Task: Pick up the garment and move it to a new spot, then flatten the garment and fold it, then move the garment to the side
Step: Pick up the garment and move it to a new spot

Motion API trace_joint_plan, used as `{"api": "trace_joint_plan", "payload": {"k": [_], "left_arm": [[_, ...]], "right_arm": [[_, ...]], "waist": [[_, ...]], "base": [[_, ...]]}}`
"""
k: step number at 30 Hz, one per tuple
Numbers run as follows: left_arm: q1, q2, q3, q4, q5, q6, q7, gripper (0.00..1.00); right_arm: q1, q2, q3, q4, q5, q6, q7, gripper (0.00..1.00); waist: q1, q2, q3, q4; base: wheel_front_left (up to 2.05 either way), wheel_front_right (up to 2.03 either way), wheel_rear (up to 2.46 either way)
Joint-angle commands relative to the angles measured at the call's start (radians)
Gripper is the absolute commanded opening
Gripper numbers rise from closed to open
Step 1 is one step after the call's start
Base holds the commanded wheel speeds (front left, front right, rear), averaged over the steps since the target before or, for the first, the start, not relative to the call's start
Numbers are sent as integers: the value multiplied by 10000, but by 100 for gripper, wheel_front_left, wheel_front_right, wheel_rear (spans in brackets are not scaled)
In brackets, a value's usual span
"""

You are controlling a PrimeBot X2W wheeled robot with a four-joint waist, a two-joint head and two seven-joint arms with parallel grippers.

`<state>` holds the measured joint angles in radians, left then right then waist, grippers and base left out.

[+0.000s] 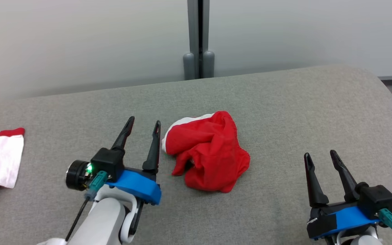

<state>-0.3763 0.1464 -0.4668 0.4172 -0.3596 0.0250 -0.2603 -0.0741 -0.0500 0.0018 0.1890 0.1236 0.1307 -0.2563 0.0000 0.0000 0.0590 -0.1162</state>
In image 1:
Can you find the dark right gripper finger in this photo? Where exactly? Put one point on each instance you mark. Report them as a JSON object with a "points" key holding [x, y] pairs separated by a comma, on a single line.
{"points": [[347, 182], [315, 187]]}

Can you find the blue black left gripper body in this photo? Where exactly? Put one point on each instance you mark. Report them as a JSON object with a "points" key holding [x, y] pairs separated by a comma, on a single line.
{"points": [[138, 185]]}

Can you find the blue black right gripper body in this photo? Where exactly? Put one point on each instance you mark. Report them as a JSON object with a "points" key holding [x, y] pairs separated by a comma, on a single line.
{"points": [[345, 217]]}

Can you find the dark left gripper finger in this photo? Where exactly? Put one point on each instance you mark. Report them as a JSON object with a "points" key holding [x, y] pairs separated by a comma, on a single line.
{"points": [[153, 149], [124, 134]]}

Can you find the red shorts with white waistband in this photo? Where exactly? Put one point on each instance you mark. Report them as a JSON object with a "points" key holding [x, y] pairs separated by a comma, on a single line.
{"points": [[209, 153]]}

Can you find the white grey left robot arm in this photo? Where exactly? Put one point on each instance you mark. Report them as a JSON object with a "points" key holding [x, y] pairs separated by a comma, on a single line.
{"points": [[104, 221]]}

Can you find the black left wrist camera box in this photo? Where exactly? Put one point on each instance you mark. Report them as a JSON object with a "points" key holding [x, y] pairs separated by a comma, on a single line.
{"points": [[107, 163]]}

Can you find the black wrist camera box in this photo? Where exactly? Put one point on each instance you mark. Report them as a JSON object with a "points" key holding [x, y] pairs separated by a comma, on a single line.
{"points": [[376, 199], [107, 163]]}

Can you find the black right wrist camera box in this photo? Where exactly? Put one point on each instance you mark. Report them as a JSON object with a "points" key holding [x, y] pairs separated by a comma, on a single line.
{"points": [[376, 199]]}

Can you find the grey partition post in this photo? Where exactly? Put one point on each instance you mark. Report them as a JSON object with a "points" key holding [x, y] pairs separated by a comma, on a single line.
{"points": [[191, 34]]}

